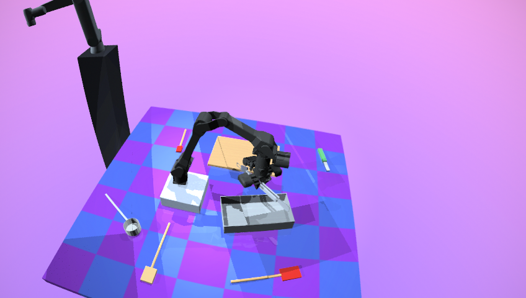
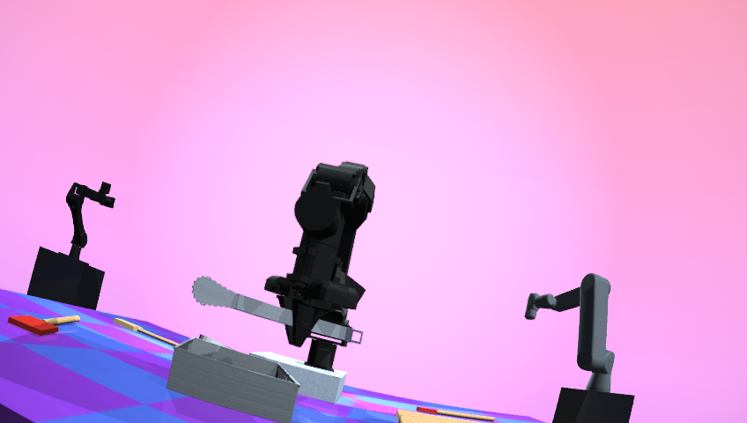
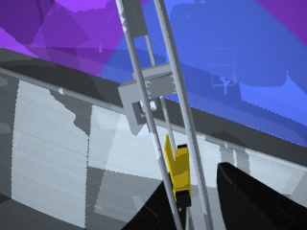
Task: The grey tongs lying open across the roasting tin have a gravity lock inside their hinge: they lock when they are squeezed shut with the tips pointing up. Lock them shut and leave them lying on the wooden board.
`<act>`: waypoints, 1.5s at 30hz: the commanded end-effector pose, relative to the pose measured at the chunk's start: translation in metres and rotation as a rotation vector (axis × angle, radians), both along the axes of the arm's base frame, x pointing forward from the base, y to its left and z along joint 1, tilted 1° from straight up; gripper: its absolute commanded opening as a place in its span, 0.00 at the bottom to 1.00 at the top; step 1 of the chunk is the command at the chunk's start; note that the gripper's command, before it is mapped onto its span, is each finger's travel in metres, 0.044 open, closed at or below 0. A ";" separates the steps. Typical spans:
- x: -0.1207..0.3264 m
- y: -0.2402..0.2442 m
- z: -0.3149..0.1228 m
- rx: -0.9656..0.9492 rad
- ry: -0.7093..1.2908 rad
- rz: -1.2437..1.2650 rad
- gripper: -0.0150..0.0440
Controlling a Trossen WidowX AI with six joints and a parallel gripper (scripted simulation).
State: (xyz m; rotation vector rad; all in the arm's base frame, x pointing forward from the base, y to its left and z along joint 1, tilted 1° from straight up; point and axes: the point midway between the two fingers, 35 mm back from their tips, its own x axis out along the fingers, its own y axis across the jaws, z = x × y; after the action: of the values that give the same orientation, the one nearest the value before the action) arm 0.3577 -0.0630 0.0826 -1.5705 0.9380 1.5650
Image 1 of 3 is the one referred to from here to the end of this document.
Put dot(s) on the light wooden board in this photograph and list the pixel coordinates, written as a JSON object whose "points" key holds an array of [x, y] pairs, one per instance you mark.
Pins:
{"points": [[227, 151]]}

